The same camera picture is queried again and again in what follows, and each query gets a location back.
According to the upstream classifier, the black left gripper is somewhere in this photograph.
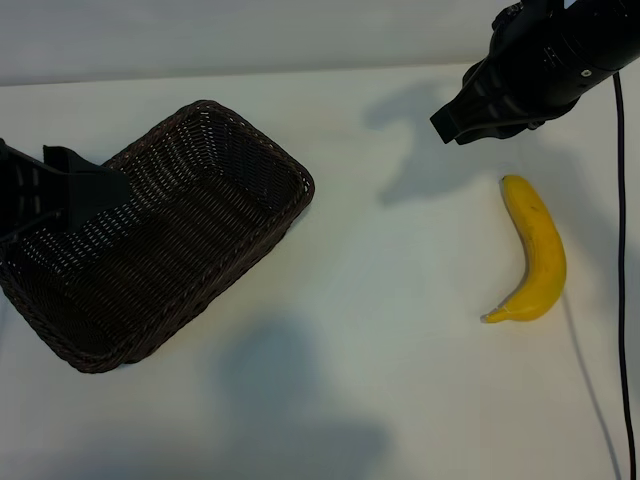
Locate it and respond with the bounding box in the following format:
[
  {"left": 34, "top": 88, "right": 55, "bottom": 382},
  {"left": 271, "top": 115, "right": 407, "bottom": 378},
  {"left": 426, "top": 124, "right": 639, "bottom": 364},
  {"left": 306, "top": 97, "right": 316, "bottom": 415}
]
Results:
[{"left": 0, "top": 139, "right": 132, "bottom": 242}]

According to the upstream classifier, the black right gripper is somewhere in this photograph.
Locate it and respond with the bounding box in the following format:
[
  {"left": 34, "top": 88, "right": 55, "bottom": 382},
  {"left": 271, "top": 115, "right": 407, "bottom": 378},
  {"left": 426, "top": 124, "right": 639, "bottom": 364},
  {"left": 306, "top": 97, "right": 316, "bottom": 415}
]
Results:
[{"left": 430, "top": 29, "right": 574, "bottom": 146}]

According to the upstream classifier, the dark brown wicker basket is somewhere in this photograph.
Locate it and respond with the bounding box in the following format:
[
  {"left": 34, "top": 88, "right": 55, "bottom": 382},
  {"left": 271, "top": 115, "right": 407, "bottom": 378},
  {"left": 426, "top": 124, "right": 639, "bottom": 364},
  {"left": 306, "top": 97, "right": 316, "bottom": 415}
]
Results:
[{"left": 0, "top": 98, "right": 316, "bottom": 375}]

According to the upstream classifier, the yellow banana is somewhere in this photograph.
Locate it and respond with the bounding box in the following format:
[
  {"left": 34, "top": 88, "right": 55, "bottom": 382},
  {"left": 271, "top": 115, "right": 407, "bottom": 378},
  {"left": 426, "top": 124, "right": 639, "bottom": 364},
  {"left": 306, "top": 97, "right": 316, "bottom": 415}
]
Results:
[{"left": 480, "top": 174, "right": 568, "bottom": 325}]

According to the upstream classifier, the long black cable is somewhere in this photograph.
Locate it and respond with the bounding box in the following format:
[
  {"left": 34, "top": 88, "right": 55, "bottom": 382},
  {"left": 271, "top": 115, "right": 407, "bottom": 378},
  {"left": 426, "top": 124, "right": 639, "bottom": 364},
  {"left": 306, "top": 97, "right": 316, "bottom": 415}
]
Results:
[{"left": 612, "top": 69, "right": 637, "bottom": 480}]

